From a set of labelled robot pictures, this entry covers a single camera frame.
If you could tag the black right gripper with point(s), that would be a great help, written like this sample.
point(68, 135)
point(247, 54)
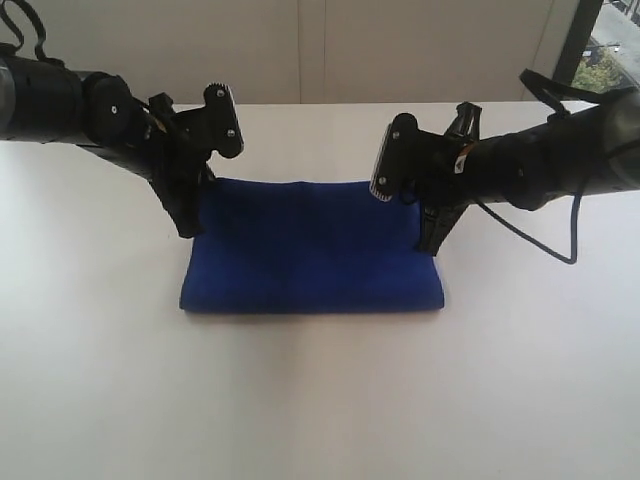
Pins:
point(438, 182)

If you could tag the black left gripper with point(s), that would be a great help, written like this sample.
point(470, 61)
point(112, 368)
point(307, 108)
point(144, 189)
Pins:
point(160, 145)

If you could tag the blue terry towel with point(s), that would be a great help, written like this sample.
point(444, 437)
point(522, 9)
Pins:
point(307, 248)

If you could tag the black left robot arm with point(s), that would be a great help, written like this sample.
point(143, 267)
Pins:
point(49, 104)

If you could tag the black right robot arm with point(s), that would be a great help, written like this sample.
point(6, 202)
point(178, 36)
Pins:
point(588, 145)

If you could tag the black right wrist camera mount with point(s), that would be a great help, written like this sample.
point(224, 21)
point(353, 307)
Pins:
point(403, 157)

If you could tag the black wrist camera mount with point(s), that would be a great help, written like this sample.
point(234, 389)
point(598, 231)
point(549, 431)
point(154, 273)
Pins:
point(215, 126)
point(403, 157)

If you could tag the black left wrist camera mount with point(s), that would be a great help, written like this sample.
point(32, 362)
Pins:
point(215, 126)

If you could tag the black window frame post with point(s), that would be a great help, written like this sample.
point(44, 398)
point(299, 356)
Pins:
point(576, 40)

